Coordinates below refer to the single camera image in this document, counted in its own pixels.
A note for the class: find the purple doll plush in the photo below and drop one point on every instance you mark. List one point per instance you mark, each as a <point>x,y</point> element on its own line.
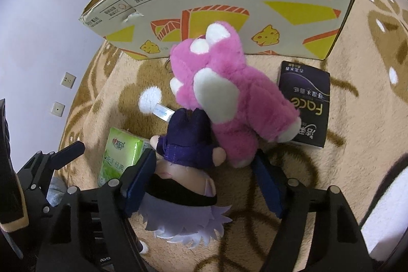
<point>185,144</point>

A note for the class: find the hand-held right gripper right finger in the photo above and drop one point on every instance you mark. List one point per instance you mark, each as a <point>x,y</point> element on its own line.
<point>269,186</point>

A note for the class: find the person's left forearm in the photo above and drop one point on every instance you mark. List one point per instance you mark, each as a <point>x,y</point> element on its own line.
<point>56,190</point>

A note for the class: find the black tissue pack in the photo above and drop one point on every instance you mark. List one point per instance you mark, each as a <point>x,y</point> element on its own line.
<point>306,93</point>

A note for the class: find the pink plush toy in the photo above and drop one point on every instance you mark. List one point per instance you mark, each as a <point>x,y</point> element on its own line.
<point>242,93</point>

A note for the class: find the white wall socket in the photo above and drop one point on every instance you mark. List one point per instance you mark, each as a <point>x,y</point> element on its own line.
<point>57,108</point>
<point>68,80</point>

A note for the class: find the green tissue pack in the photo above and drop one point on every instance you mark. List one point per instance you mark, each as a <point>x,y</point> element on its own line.
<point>121,151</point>

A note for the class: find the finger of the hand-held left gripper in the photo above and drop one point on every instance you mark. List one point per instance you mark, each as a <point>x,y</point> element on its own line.
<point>68,154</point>
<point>41,214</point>

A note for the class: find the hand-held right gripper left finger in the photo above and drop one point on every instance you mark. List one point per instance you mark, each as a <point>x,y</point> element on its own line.
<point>140,179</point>

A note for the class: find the beige butterfly print blanket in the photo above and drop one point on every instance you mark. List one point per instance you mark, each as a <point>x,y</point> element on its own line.
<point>350,84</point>

